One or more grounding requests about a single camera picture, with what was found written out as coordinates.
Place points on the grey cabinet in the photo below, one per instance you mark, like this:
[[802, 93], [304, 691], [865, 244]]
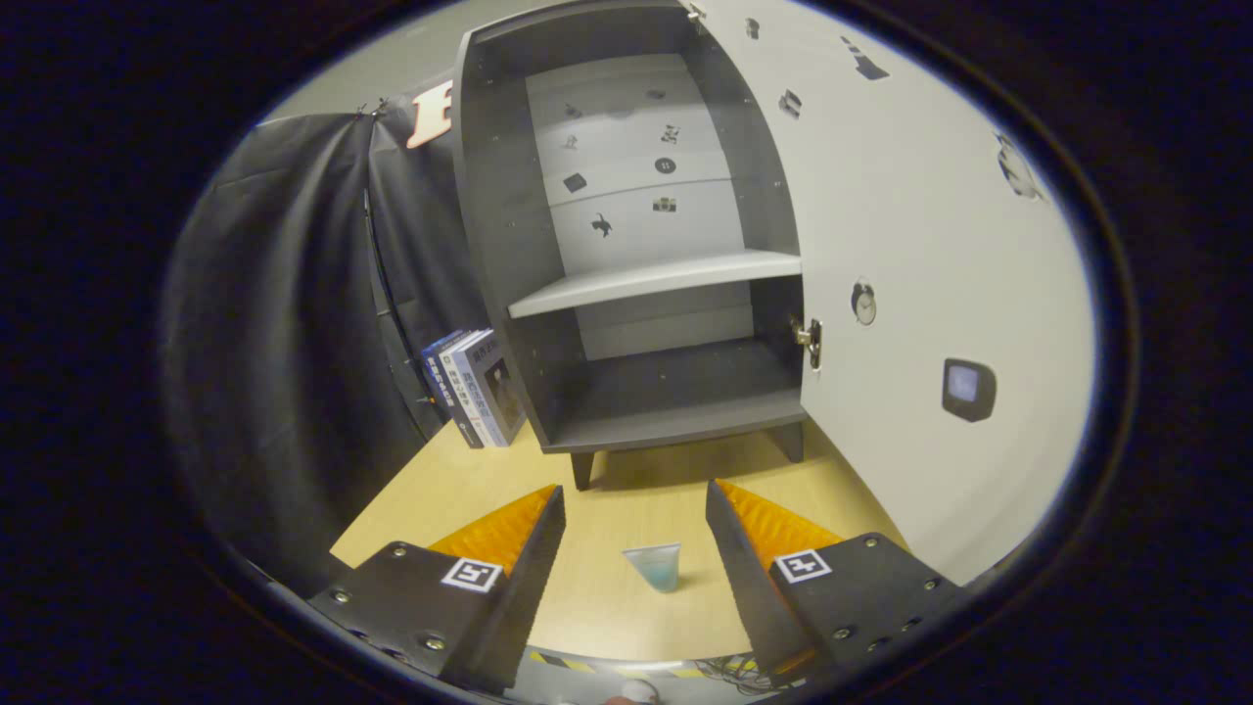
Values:
[[489, 245]]

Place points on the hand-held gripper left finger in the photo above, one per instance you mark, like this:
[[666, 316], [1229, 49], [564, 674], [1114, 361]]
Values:
[[524, 597]]

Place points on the white cabinet door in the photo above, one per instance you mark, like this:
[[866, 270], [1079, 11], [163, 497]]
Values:
[[930, 245]]

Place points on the dark blue spine book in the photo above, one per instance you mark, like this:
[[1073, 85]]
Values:
[[442, 382]]

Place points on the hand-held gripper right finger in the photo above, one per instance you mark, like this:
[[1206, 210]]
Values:
[[749, 587]]

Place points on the grey blue cover book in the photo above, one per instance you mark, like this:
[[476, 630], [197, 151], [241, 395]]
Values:
[[494, 387]]

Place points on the black backdrop cloth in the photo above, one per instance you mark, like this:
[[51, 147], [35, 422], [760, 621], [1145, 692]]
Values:
[[274, 294]]

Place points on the white spine book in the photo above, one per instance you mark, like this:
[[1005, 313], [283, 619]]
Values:
[[460, 377]]

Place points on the black backdrop stand pole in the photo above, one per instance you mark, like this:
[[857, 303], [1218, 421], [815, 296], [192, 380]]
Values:
[[385, 294]]

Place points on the metal door hinge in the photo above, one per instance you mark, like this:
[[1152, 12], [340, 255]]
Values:
[[695, 12], [809, 338]]

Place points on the light grey cabinet shelf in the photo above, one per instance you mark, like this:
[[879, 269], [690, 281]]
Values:
[[656, 279]]

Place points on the translucent blue tube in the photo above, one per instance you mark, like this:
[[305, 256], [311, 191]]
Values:
[[658, 570]]

